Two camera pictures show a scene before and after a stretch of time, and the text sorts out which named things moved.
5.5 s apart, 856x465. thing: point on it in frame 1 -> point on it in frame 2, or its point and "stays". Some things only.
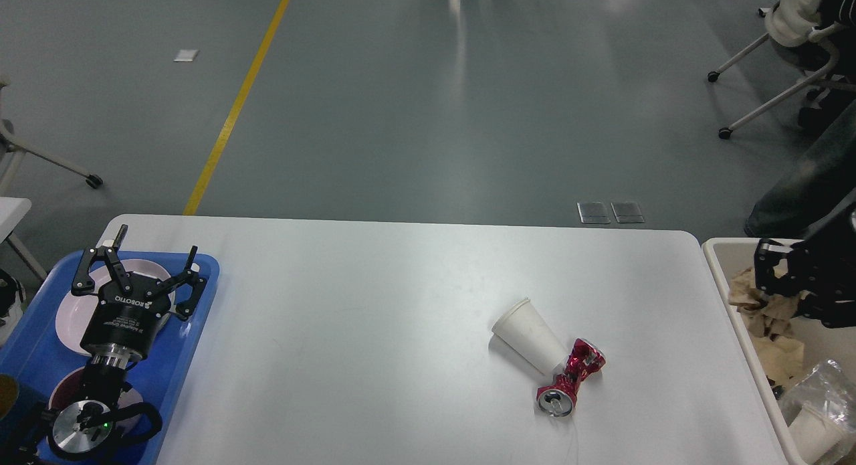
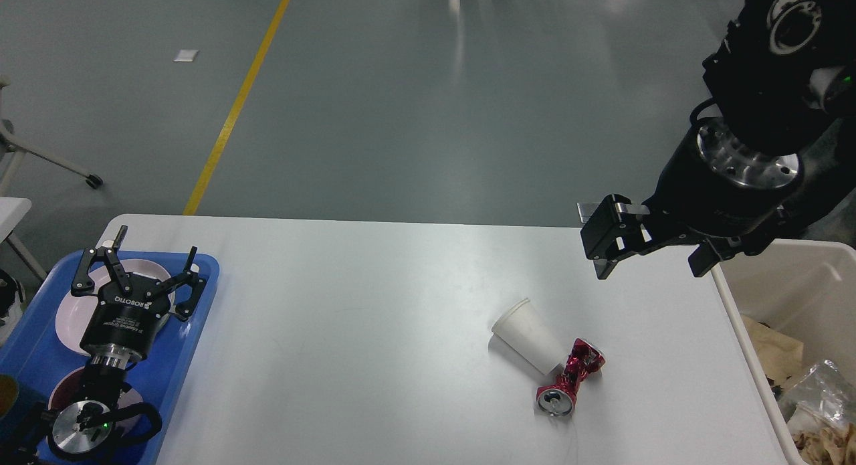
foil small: [820, 415] stays
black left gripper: [126, 320] stays
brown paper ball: [768, 316] -> [833, 445]
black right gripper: [830, 258] -> [711, 187]
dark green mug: [22, 412] stays
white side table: [12, 211] stays
